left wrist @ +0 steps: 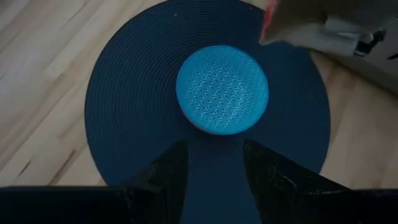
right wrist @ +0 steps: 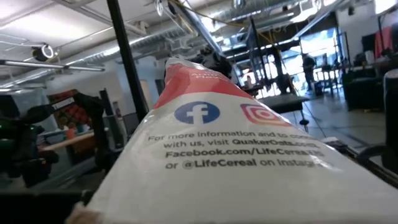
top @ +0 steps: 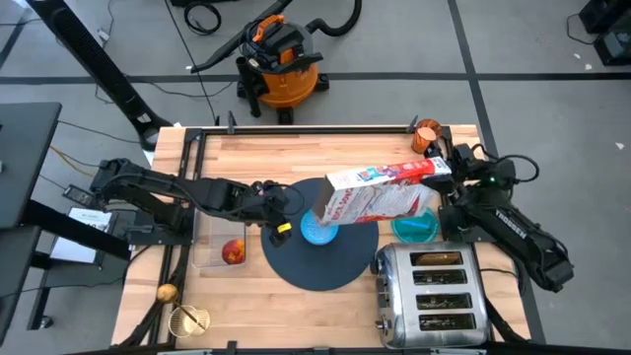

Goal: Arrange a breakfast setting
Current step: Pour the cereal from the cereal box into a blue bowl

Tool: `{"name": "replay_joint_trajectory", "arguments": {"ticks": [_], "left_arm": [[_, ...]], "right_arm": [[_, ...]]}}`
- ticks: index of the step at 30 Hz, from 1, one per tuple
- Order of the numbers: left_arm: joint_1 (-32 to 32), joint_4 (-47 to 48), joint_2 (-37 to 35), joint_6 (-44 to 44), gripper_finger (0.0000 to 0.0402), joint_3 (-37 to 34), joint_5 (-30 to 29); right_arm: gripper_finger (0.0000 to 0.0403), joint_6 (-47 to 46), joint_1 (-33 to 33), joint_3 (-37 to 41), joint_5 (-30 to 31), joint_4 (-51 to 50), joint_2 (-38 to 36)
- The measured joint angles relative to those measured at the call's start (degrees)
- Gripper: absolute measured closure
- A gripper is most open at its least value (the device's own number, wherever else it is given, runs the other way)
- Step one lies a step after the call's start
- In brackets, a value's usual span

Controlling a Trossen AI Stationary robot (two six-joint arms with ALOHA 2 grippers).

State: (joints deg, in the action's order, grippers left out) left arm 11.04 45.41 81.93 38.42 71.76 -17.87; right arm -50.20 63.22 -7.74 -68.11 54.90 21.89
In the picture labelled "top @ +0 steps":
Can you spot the red and yellow apple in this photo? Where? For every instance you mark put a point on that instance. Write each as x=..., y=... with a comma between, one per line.
x=233, y=251

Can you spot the dark round woven placemat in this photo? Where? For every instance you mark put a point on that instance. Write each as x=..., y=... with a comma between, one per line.
x=315, y=266

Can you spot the orange cup with juice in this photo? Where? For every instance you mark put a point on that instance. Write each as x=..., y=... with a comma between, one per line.
x=425, y=138

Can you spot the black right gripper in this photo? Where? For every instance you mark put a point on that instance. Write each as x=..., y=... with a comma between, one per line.
x=463, y=167

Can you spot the black desk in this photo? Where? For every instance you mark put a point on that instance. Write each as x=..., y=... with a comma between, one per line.
x=24, y=158

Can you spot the black perforated stand leg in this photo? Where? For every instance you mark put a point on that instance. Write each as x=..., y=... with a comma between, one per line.
x=98, y=64

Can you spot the red and white cereal box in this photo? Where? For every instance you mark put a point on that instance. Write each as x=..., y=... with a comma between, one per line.
x=379, y=197

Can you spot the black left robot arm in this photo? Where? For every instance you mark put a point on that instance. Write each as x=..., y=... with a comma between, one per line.
x=207, y=194

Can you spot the orange bowl with blue inside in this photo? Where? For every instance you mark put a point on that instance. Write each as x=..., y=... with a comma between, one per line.
x=318, y=234

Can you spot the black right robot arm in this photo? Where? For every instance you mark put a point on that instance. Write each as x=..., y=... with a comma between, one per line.
x=517, y=232

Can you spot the white paper sheet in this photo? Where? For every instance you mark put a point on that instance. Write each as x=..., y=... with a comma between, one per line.
x=74, y=249

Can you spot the stainless steel four-slot toaster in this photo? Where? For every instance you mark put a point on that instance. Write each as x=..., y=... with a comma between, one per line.
x=429, y=296

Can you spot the clear plastic container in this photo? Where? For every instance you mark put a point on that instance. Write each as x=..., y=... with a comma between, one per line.
x=212, y=236

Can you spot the black vacuum wand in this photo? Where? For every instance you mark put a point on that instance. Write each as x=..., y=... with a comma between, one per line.
x=231, y=47

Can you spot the orange and black shop vacuum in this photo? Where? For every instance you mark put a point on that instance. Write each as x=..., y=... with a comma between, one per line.
x=288, y=84

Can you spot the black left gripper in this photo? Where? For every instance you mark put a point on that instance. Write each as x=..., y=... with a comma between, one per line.
x=271, y=204

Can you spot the black equipment cases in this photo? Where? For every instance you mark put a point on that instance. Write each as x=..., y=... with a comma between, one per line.
x=613, y=44

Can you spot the black power adapter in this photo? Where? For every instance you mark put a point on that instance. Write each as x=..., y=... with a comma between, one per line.
x=79, y=195

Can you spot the teal translucent plate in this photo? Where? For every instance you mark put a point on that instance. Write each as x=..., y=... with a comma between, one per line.
x=414, y=229

